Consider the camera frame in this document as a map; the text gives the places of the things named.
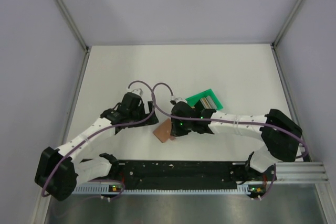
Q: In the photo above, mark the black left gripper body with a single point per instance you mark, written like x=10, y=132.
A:
x=139, y=114

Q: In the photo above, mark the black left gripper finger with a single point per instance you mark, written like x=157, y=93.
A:
x=148, y=107
x=152, y=120

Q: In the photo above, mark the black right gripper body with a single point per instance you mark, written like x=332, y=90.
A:
x=188, y=126

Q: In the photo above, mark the green plastic card bin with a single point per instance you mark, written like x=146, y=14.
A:
x=195, y=99

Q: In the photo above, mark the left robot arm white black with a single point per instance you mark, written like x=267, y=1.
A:
x=60, y=170

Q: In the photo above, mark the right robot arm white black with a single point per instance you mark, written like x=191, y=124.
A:
x=280, y=135

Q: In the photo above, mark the stack of light cards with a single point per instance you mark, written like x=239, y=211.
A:
x=208, y=103

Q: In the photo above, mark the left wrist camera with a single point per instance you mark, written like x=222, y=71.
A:
x=137, y=91

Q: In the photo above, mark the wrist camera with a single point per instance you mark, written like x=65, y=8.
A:
x=137, y=91
x=175, y=100

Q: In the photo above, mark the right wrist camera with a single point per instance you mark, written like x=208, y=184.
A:
x=175, y=100

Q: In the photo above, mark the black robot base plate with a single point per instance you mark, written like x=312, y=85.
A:
x=185, y=174

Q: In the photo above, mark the grey slotted cable duct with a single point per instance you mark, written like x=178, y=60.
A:
x=105, y=189

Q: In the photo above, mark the aluminium frame rail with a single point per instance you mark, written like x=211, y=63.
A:
x=301, y=173

